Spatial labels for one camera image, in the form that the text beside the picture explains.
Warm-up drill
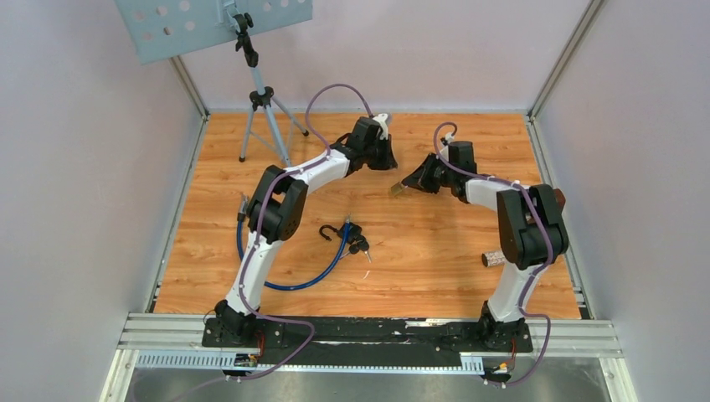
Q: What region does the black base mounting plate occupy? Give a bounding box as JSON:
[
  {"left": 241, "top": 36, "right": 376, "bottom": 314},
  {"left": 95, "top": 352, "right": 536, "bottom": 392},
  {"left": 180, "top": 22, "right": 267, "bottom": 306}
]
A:
[{"left": 200, "top": 315, "right": 537, "bottom": 369}]

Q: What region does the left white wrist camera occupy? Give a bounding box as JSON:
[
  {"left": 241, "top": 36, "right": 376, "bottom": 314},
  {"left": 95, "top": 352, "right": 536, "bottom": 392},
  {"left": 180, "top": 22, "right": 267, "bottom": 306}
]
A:
[{"left": 372, "top": 113, "right": 392, "bottom": 141}]

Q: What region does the black keys bunch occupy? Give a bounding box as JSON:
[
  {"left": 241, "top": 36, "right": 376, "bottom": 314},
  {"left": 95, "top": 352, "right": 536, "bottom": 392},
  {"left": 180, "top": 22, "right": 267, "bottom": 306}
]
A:
[{"left": 348, "top": 234, "right": 373, "bottom": 263}]

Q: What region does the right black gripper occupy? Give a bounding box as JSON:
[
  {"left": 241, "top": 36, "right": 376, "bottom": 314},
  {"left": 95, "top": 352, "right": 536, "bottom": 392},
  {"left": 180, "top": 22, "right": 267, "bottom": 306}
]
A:
[{"left": 403, "top": 152, "right": 456, "bottom": 194}]

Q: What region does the blue music stand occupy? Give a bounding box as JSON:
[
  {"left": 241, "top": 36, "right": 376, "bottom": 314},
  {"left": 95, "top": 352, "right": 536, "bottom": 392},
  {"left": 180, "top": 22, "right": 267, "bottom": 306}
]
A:
[{"left": 115, "top": 0, "right": 313, "bottom": 166}]

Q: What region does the brass padlock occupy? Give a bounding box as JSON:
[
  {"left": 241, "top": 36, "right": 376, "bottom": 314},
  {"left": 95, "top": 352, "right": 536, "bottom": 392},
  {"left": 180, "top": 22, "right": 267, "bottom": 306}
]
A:
[{"left": 389, "top": 183, "right": 407, "bottom": 197}]

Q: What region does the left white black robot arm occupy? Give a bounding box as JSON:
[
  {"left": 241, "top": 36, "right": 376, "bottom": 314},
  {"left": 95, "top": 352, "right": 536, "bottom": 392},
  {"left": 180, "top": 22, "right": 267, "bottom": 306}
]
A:
[{"left": 203, "top": 113, "right": 397, "bottom": 348}]

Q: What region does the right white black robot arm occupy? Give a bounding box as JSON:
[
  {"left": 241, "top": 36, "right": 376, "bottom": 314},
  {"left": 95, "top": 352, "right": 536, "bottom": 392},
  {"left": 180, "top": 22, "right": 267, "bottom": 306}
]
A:
[{"left": 401, "top": 141, "right": 569, "bottom": 351}]

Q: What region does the blue cable lock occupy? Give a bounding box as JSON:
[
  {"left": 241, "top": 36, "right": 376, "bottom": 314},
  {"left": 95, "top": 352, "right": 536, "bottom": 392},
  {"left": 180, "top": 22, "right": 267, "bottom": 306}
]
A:
[{"left": 265, "top": 218, "right": 367, "bottom": 292}]

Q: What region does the brown wooden metronome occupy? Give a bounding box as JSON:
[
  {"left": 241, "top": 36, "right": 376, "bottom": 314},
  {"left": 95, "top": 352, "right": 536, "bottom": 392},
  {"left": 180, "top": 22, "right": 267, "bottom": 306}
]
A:
[{"left": 553, "top": 188, "right": 566, "bottom": 214}]

